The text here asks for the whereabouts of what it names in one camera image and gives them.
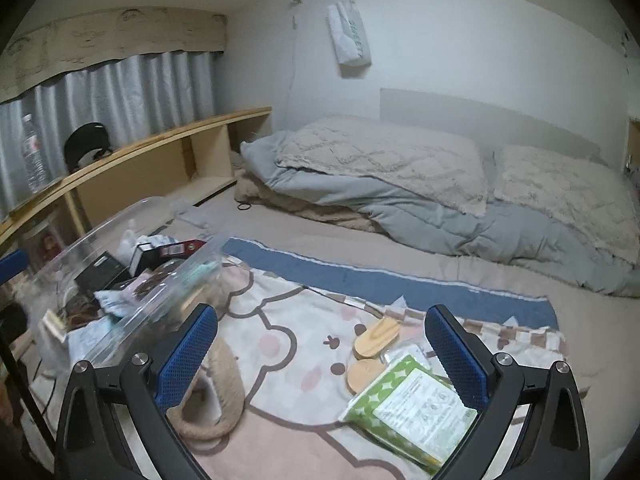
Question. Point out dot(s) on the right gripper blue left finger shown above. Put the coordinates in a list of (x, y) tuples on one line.
[(148, 381)]

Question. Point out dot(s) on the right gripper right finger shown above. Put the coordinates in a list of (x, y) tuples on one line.
[(553, 442)]

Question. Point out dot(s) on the beige fleece slipper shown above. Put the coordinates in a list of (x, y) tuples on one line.
[(214, 401)]

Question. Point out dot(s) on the green dotted wipes pack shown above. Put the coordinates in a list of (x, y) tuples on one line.
[(413, 412)]

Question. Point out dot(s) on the clear plastic storage bin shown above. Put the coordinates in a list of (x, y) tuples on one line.
[(134, 274)]

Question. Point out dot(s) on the wooden comb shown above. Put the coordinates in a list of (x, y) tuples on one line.
[(376, 338)]

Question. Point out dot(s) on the grey blue duvet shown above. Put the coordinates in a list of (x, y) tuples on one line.
[(508, 234)]

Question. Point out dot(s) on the round wooden piece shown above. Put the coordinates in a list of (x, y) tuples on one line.
[(361, 373)]

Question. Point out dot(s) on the right beige pillow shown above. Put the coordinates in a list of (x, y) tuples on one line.
[(589, 197)]

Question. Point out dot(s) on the beige pillow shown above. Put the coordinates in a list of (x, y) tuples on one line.
[(438, 166), (589, 197)]

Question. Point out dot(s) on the red small box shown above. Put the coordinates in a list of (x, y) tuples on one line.
[(183, 249)]

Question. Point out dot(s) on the water bottle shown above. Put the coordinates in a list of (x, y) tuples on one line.
[(37, 176)]

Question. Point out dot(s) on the wooden side shelf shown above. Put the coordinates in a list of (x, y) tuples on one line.
[(190, 164)]

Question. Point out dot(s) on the black headphones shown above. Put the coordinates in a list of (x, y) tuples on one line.
[(91, 138)]

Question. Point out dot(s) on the left beige pillow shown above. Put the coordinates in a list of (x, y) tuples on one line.
[(438, 166)]

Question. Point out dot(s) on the grey curtain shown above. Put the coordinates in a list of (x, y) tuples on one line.
[(133, 98)]

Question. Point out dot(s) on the white hanging bag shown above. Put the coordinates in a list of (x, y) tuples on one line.
[(348, 35)]

